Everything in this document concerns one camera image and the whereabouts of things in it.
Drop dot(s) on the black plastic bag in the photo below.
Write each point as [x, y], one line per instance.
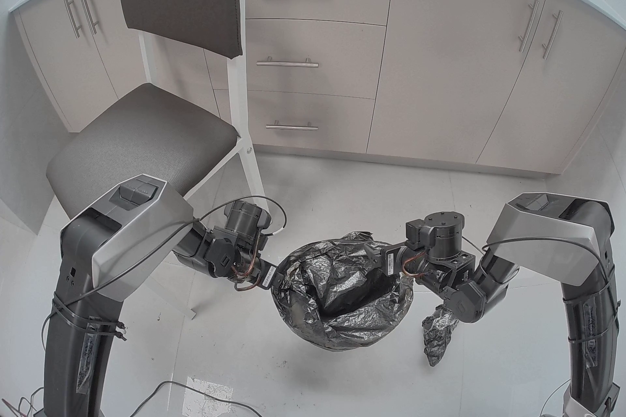
[313, 307]

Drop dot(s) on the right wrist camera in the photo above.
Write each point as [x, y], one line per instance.
[416, 233]

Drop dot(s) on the beige cabinet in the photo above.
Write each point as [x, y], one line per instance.
[440, 63]

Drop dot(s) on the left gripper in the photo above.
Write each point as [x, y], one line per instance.
[269, 277]

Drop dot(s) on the black plastic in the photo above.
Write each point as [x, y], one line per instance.
[437, 332]

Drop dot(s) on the grey chair with white frame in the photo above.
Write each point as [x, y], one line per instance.
[146, 151]

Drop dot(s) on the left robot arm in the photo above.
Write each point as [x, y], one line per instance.
[137, 234]

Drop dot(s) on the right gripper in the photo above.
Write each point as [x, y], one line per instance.
[396, 261]

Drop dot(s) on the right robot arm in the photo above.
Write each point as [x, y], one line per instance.
[547, 239]

